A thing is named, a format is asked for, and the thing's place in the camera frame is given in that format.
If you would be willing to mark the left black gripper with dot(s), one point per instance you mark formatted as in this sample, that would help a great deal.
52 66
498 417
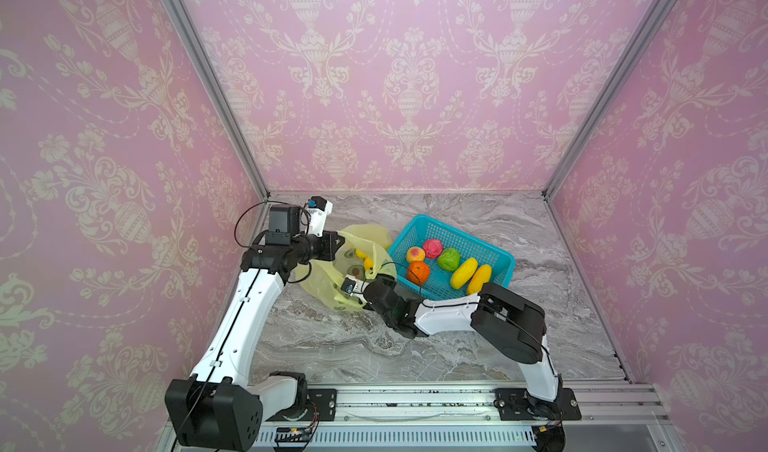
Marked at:
329 248

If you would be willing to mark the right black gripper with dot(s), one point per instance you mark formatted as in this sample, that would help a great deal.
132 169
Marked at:
367 293

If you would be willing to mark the orange round fruit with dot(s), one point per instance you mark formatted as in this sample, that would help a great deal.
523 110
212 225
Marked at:
418 273

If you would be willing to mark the yellow-green plastic bag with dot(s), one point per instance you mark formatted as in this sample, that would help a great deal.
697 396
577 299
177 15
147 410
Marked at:
322 280

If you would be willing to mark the green fruit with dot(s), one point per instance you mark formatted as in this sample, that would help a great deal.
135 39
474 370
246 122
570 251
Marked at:
449 260

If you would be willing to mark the yellow banana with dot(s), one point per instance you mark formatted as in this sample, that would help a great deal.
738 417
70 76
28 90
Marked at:
464 273
481 276

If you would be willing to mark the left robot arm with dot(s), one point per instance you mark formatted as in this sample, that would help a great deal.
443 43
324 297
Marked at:
216 407

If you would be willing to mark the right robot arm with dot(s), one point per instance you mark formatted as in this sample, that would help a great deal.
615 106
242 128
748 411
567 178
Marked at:
512 324

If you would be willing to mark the teal plastic basket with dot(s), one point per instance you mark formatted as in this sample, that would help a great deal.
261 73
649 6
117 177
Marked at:
422 228

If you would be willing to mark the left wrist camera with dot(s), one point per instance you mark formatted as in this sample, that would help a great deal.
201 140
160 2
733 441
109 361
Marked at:
319 209

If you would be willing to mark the aluminium front rail frame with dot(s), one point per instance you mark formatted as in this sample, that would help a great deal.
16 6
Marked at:
615 416

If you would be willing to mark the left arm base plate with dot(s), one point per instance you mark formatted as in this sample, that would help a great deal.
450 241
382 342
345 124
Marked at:
320 405

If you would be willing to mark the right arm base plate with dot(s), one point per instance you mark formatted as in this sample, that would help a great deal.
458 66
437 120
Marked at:
516 404

